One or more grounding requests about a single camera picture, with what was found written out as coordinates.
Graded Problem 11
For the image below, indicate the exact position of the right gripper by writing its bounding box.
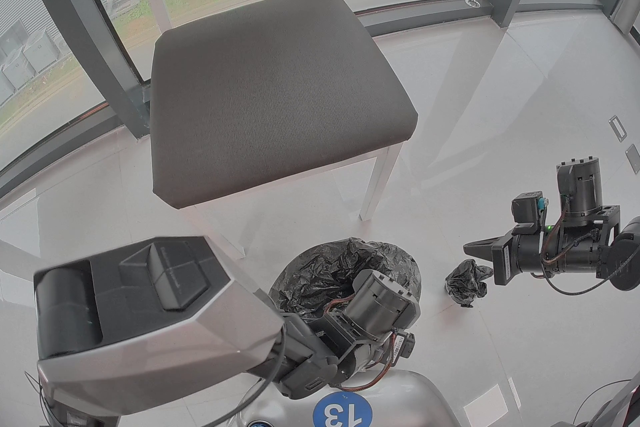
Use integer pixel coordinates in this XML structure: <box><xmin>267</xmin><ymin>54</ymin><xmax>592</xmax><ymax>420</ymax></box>
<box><xmin>463</xmin><ymin>234</ymin><xmax>552</xmax><ymax>287</ymax></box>

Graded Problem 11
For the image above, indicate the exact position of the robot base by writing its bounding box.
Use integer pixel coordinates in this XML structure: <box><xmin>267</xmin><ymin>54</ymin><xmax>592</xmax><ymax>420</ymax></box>
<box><xmin>220</xmin><ymin>366</ymin><xmax>457</xmax><ymax>427</ymax></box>

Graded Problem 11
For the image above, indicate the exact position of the crumpled black plastic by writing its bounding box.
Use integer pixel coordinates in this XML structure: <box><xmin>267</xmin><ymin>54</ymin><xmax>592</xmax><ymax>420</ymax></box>
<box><xmin>444</xmin><ymin>259</ymin><xmax>495</xmax><ymax>308</ymax></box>

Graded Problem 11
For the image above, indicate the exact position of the black plastic bag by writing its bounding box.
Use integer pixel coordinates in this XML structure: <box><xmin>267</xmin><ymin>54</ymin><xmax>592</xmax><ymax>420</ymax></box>
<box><xmin>269</xmin><ymin>237</ymin><xmax>422</xmax><ymax>322</ymax></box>

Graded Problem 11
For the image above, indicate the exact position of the white chair dark grey seat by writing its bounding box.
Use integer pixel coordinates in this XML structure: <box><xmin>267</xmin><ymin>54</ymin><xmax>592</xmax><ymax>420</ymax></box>
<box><xmin>109</xmin><ymin>0</ymin><xmax>419</xmax><ymax>261</ymax></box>

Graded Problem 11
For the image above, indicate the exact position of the window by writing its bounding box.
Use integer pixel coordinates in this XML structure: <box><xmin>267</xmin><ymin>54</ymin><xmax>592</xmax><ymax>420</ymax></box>
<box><xmin>0</xmin><ymin>0</ymin><xmax>640</xmax><ymax>198</ymax></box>

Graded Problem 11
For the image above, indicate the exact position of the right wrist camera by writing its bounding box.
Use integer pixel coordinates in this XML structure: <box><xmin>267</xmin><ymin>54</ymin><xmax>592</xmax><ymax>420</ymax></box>
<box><xmin>509</xmin><ymin>191</ymin><xmax>546</xmax><ymax>237</ymax></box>

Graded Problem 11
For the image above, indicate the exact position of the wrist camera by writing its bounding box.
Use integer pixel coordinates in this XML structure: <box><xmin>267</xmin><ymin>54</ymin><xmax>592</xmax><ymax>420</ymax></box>
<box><xmin>393</xmin><ymin>331</ymin><xmax>417</xmax><ymax>362</ymax></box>
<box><xmin>509</xmin><ymin>191</ymin><xmax>546</xmax><ymax>237</ymax></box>

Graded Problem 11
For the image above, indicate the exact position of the black cable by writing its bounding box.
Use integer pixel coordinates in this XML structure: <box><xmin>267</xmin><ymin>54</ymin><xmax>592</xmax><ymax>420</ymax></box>
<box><xmin>541</xmin><ymin>271</ymin><xmax>610</xmax><ymax>298</ymax></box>
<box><xmin>574</xmin><ymin>379</ymin><xmax>633</xmax><ymax>423</ymax></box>

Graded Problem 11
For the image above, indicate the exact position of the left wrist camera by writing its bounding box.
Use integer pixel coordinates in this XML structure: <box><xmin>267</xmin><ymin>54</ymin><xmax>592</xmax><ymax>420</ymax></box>
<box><xmin>393</xmin><ymin>331</ymin><xmax>417</xmax><ymax>362</ymax></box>

